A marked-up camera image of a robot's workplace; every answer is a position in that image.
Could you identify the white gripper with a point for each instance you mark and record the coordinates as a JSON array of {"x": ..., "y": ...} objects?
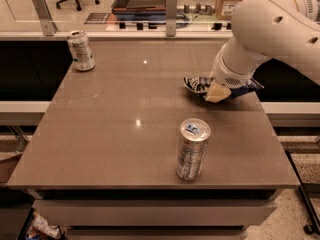
[{"x": 227, "y": 76}]

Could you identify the blue chip bag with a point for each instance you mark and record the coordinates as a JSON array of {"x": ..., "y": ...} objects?
[{"x": 200, "y": 85}]

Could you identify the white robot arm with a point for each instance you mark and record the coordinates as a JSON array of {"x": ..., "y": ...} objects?
[{"x": 285, "y": 30}]

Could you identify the silver energy drink can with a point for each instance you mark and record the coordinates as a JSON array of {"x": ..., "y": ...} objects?
[{"x": 194, "y": 136}]

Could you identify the white green 7up can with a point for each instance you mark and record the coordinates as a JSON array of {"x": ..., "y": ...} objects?
[{"x": 81, "y": 51}]

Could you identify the bin with snack bags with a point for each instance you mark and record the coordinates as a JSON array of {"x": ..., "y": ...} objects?
[{"x": 36, "y": 227}]

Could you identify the middle metal glass bracket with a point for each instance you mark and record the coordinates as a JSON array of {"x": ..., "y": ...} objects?
[{"x": 171, "y": 12}]

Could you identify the metal glass bracket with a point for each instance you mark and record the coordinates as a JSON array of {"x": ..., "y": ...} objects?
[
  {"x": 46, "y": 22},
  {"x": 171, "y": 12}
]

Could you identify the left metal glass bracket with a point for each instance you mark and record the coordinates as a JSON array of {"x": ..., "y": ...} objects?
[{"x": 46, "y": 22}]

